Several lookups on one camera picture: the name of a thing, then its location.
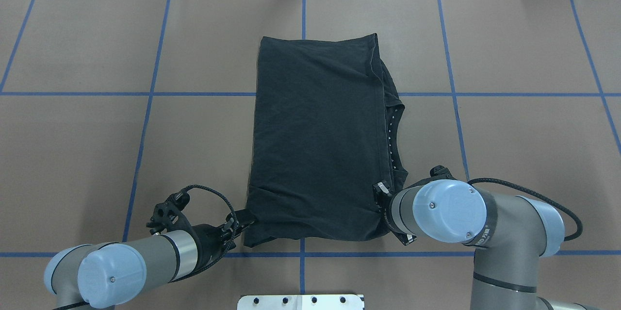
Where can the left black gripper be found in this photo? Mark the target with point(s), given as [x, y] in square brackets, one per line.
[207, 235]

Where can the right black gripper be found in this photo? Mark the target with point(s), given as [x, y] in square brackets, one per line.
[380, 189]

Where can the black printed t-shirt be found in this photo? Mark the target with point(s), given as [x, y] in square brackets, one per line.
[325, 134]

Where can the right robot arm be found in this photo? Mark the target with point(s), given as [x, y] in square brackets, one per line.
[510, 227]

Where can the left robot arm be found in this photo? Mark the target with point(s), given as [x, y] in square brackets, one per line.
[104, 275]

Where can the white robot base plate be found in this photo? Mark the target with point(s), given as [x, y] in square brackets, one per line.
[302, 302]

